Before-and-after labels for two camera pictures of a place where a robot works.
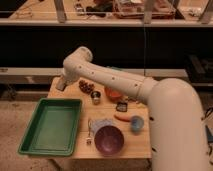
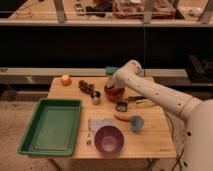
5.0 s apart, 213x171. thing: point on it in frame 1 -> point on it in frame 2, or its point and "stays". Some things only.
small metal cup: (96, 97) stays
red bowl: (112, 94) stays
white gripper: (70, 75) -> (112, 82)
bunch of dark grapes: (85, 86) stays
